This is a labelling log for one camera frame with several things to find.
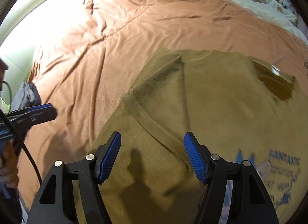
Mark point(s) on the olive brown printed t-shirt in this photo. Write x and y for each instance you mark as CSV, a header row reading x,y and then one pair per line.
x,y
234,104

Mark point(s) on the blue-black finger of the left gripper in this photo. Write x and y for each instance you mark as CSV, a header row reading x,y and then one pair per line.
x,y
37,114

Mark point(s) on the orange-brown bed blanket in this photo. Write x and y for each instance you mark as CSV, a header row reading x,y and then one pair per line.
x,y
86,69

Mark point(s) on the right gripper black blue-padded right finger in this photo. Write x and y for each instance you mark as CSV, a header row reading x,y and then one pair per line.
x,y
250,201

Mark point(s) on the person's left hand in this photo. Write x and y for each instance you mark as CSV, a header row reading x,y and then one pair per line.
x,y
9,170

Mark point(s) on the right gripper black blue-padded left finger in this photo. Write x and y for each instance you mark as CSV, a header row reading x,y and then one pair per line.
x,y
54,202

